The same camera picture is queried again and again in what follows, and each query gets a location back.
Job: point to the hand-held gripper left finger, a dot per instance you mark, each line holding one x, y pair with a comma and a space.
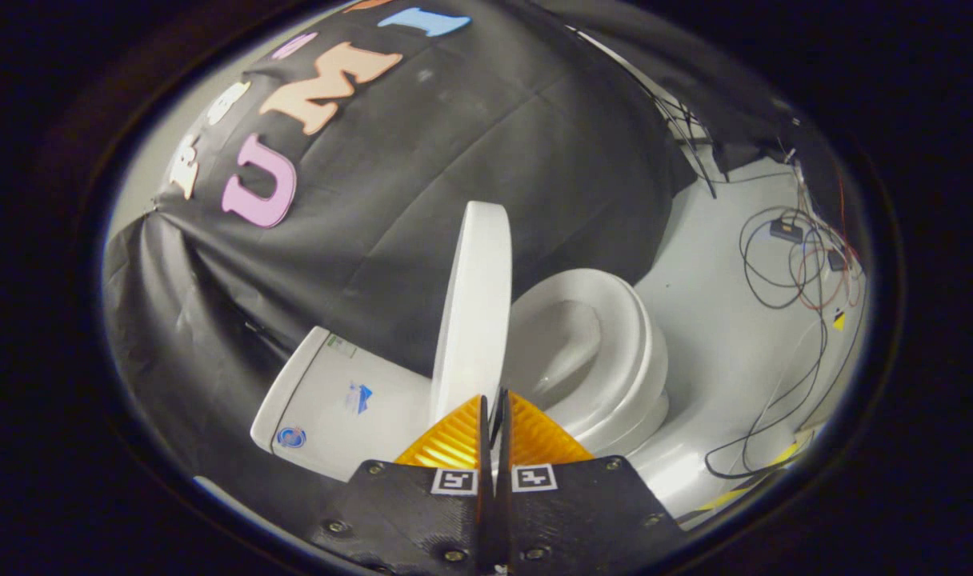
422, 512

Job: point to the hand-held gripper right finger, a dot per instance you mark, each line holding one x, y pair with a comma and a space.
582, 512

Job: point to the white toilet lid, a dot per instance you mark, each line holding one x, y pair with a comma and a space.
474, 320

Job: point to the white ceramic toilet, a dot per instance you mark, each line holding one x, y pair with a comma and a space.
326, 400

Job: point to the white toilet tank cover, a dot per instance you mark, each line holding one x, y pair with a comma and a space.
289, 388

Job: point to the white toilet seat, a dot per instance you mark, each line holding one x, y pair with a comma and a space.
630, 320

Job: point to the yellow black floor tape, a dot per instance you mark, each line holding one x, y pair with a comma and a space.
726, 498

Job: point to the yellow black floor sticker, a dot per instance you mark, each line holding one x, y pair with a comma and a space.
839, 320

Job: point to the black power adapter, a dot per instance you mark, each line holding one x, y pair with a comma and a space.
785, 230
837, 260

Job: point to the black backdrop cloth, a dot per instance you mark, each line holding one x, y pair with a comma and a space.
454, 136

